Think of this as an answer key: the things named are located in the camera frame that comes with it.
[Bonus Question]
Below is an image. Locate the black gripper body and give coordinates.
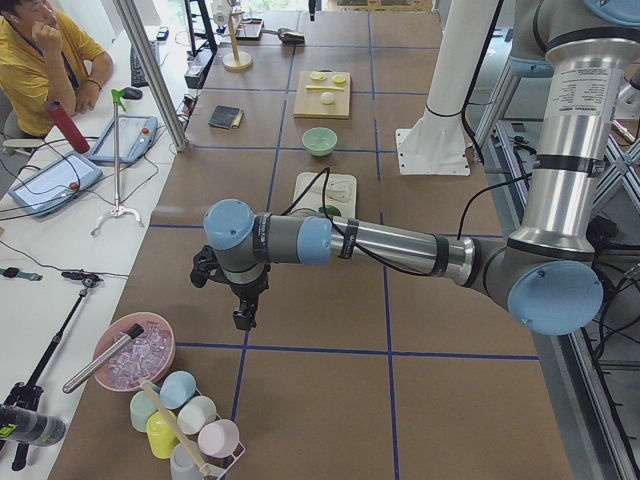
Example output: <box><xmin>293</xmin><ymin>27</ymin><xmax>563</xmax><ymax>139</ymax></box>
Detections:
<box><xmin>222</xmin><ymin>267</ymin><xmax>271</xmax><ymax>312</ymax></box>

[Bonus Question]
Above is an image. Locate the pink bowl with ice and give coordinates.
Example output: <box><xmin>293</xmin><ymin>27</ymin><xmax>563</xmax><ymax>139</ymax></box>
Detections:
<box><xmin>94</xmin><ymin>312</ymin><xmax>176</xmax><ymax>392</ymax></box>

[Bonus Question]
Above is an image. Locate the green ceramic bowl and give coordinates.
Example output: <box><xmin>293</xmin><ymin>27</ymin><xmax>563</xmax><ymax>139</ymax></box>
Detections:
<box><xmin>301</xmin><ymin>127</ymin><xmax>338</xmax><ymax>157</ymax></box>

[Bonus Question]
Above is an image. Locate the blue cup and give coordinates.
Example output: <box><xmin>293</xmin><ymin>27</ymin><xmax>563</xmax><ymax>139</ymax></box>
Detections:
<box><xmin>159</xmin><ymin>371</ymin><xmax>197</xmax><ymax>410</ymax></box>

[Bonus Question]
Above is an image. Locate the white cup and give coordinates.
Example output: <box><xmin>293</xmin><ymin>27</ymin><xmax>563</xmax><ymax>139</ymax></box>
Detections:
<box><xmin>177</xmin><ymin>395</ymin><xmax>217</xmax><ymax>435</ymax></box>

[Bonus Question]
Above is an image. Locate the metal cylinder tool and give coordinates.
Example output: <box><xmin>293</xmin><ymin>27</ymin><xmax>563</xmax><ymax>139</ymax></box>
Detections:
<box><xmin>62</xmin><ymin>323</ymin><xmax>144</xmax><ymax>394</ymax></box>

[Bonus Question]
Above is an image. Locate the pink cup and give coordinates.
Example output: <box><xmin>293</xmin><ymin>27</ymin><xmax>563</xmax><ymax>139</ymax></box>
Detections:
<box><xmin>197</xmin><ymin>419</ymin><xmax>240</xmax><ymax>458</ymax></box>

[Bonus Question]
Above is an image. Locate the wooden stick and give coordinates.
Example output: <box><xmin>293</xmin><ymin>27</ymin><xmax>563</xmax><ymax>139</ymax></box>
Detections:
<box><xmin>140</xmin><ymin>380</ymin><xmax>213</xmax><ymax>478</ymax></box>

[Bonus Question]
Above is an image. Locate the green cup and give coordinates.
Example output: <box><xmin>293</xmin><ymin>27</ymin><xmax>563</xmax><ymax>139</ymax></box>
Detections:
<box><xmin>129</xmin><ymin>390</ymin><xmax>157</xmax><ymax>433</ymax></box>

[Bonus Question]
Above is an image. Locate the yellow cup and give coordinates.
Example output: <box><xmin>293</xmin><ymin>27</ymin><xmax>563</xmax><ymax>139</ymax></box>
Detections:
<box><xmin>146</xmin><ymin>411</ymin><xmax>179</xmax><ymax>460</ymax></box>

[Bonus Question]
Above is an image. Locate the green avocado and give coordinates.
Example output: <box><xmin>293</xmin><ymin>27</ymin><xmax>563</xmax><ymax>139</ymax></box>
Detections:
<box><xmin>318</xmin><ymin>205</ymin><xmax>341</xmax><ymax>216</ymax></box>

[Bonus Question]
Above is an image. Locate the grey cup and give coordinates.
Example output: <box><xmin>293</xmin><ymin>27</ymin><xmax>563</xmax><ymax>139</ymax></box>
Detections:
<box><xmin>170</xmin><ymin>444</ymin><xmax>204</xmax><ymax>480</ymax></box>

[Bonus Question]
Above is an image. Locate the white plastic tray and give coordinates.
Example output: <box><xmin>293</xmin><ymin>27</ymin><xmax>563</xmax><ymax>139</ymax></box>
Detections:
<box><xmin>292</xmin><ymin>172</ymin><xmax>358</xmax><ymax>221</ymax></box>

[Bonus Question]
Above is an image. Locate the far teach pendant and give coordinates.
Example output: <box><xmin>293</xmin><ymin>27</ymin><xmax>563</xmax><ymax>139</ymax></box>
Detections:
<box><xmin>86</xmin><ymin>115</ymin><xmax>159</xmax><ymax>164</ymax></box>

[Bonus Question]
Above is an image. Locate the teach pendant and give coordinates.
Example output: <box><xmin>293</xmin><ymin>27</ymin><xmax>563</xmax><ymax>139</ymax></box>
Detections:
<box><xmin>86</xmin><ymin>115</ymin><xmax>159</xmax><ymax>164</ymax></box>
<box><xmin>9</xmin><ymin>152</ymin><xmax>103</xmax><ymax>217</ymax></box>

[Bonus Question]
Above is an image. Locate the black tripod stick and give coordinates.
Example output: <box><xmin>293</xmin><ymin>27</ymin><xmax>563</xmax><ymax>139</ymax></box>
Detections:
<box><xmin>1</xmin><ymin>270</ymin><xmax>103</xmax><ymax>471</ymax></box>

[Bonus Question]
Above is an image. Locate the smart watch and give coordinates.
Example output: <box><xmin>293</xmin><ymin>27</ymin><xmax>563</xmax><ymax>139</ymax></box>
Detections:
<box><xmin>0</xmin><ymin>267</ymin><xmax>43</xmax><ymax>281</ymax></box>

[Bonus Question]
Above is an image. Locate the wooden cutting board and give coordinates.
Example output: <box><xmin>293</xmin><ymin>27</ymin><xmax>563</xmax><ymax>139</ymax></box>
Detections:
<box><xmin>293</xmin><ymin>70</ymin><xmax>351</xmax><ymax>120</ymax></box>

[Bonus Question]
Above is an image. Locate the near teach pendant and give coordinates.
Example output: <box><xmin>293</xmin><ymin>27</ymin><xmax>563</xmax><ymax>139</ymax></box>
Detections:
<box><xmin>9</xmin><ymin>152</ymin><xmax>103</xmax><ymax>217</ymax></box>

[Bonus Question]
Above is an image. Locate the yellow plastic knife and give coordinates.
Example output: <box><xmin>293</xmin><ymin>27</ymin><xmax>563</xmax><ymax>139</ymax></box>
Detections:
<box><xmin>305</xmin><ymin>84</ymin><xmax>345</xmax><ymax>92</ymax></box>

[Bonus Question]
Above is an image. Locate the metal grabber stick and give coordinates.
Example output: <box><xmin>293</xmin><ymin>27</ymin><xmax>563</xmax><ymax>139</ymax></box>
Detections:
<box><xmin>90</xmin><ymin>88</ymin><xmax>144</xmax><ymax>238</ymax></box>

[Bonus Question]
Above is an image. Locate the wooden cup tree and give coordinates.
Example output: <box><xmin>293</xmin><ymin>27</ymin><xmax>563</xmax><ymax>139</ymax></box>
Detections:
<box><xmin>211</xmin><ymin>0</ymin><xmax>253</xmax><ymax>72</ymax></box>

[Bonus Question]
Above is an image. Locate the black keyboard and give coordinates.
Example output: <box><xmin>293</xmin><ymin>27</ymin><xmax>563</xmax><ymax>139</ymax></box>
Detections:
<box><xmin>130</xmin><ymin>40</ymin><xmax>161</xmax><ymax>88</ymax></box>

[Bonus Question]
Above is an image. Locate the red bottle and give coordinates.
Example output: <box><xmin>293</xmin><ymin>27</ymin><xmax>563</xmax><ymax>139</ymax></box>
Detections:
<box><xmin>47</xmin><ymin>101</ymin><xmax>90</xmax><ymax>154</ymax></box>

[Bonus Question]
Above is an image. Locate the metal scoop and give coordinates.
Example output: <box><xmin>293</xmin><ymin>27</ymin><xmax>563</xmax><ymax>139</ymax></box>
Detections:
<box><xmin>261</xmin><ymin>28</ymin><xmax>305</xmax><ymax>45</ymax></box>

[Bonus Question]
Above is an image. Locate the person in yellow shirt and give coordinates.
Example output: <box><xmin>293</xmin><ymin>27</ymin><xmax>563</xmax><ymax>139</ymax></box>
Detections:
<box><xmin>1</xmin><ymin>1</ymin><xmax>113</xmax><ymax>138</ymax></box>

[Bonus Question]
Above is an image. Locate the white pedestal column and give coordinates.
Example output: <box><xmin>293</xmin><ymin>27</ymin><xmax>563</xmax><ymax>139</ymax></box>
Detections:
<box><xmin>396</xmin><ymin>0</ymin><xmax>502</xmax><ymax>176</ymax></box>

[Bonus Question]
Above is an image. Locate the aluminium frame post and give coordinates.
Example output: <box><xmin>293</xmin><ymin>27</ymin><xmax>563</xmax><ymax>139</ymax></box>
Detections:
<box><xmin>113</xmin><ymin>0</ymin><xmax>189</xmax><ymax>152</ymax></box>

